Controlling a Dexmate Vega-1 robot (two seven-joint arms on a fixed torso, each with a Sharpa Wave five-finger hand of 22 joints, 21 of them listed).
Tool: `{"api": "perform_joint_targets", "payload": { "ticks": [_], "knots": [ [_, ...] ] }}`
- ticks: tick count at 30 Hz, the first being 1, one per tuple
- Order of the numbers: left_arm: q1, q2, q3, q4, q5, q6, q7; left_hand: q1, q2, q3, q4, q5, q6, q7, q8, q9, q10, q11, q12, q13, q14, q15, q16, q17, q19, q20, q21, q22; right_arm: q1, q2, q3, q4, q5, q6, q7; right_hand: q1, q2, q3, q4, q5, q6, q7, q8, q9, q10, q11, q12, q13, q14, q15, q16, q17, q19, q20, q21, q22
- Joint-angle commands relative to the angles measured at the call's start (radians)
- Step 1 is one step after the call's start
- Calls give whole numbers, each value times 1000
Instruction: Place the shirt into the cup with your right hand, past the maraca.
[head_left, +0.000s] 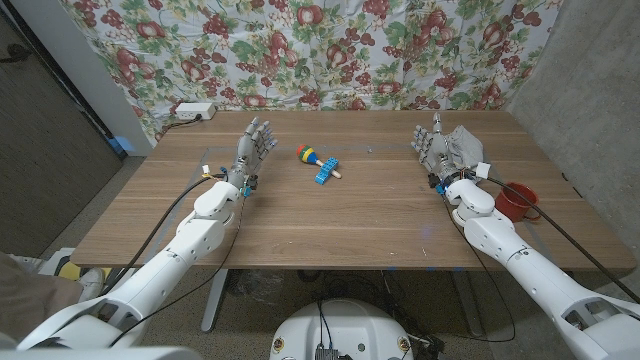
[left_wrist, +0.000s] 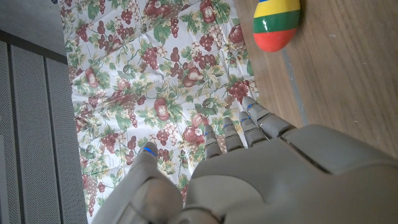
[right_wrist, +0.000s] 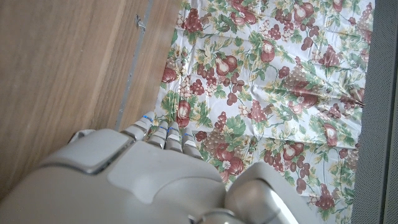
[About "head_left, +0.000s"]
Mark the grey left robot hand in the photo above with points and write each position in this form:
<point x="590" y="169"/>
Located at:
<point x="249" y="150"/>

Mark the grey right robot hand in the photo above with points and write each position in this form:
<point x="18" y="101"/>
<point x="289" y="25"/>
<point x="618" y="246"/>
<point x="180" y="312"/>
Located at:
<point x="437" y="152"/>

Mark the grey shirt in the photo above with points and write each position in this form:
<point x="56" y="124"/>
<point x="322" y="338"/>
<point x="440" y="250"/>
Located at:
<point x="467" y="145"/>

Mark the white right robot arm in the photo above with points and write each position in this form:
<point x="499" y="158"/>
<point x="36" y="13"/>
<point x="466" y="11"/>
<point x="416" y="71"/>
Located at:
<point x="540" y="280"/>

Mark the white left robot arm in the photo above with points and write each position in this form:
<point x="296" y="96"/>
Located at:
<point x="150" y="285"/>

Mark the colourful striped wooden maraca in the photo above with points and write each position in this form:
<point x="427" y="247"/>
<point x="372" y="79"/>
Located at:
<point x="304" y="152"/>

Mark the red cup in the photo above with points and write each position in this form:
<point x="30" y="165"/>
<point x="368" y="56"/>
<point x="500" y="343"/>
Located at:
<point x="510" y="205"/>

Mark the white power strip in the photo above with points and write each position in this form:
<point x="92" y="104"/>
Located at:
<point x="195" y="110"/>

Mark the blue toy building brick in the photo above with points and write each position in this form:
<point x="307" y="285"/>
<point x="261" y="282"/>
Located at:
<point x="326" y="170"/>

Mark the floral fruit print backdrop cloth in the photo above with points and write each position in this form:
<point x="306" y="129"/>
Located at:
<point x="325" y="50"/>

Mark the blue tape piece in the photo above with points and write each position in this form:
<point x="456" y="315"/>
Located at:
<point x="121" y="145"/>

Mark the grey metal table leg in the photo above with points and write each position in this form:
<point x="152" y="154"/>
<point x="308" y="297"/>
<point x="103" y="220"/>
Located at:
<point x="214" y="300"/>
<point x="469" y="302"/>

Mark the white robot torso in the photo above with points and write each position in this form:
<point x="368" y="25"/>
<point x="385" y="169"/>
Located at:
<point x="345" y="325"/>

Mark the dark door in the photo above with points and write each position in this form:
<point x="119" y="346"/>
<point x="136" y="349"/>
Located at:
<point x="45" y="150"/>

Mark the white yellow black floor machine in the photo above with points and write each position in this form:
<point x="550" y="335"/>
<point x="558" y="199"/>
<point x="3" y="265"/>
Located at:
<point x="70" y="270"/>

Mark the person in brown trousers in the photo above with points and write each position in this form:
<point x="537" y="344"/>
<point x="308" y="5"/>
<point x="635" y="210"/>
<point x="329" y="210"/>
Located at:
<point x="30" y="300"/>

